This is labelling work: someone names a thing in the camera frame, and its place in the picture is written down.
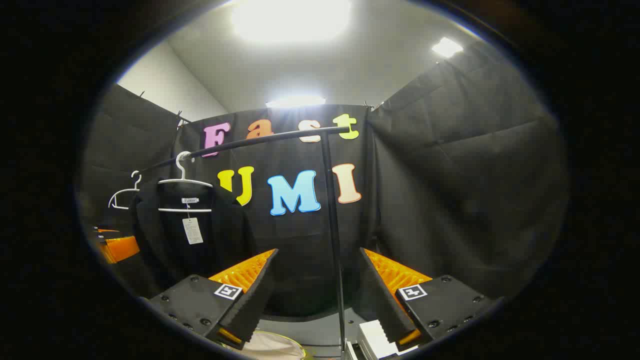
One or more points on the large ceiling light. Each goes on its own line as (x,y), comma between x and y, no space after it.
(290,17)

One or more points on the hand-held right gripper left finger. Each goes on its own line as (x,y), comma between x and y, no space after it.
(255,300)

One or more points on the black metal clothes rack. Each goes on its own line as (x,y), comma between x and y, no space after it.
(330,200)

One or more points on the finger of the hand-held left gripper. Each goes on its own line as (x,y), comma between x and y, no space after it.
(120,249)

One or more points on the long ceiling light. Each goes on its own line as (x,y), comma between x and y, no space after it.
(295,102)

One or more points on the white box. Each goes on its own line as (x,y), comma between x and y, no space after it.
(372,337)

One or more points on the black backdrop cloth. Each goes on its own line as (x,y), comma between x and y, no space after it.
(450,175)

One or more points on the white plastic hanger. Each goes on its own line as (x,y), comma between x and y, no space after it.
(181,167)
(123,194)

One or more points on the black knit sweater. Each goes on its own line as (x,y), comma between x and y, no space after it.
(225,235)

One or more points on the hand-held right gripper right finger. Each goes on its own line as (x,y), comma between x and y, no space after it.
(385,305)

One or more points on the small square ceiling light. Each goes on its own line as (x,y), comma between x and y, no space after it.
(447,47)

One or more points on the white laundry hamper yellow rim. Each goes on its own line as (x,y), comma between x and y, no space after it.
(275,347)

